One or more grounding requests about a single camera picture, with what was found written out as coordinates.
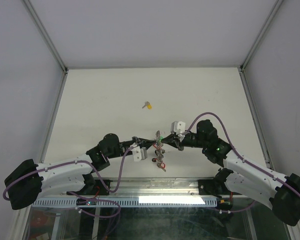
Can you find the aluminium rail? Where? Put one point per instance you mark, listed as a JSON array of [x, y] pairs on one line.
[[181, 186]]

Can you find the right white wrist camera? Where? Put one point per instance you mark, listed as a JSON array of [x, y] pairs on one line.
[[177, 127]]

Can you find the key with yellow tag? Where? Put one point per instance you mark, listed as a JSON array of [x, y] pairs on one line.
[[147, 105]]

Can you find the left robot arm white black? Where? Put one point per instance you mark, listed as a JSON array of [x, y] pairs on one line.
[[31, 181]]

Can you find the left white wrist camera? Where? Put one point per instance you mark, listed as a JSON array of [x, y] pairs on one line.
[[138, 154]]

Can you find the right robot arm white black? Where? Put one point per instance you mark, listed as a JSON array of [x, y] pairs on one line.
[[277, 191]]

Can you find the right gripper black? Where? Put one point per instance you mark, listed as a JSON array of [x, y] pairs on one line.
[[172, 140]]

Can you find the metal disc with keyrings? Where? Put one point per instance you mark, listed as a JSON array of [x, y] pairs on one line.
[[159, 151]]

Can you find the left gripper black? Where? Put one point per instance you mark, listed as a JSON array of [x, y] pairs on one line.
[[140, 141]]

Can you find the red outline key tag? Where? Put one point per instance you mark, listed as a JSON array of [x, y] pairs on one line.
[[161, 165]]

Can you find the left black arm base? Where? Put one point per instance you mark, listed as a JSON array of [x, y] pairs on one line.
[[97, 186]]

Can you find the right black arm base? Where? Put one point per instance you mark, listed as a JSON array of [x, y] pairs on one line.
[[215, 186]]

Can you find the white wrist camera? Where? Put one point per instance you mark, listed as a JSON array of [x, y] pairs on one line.
[[177, 127], [138, 154]]

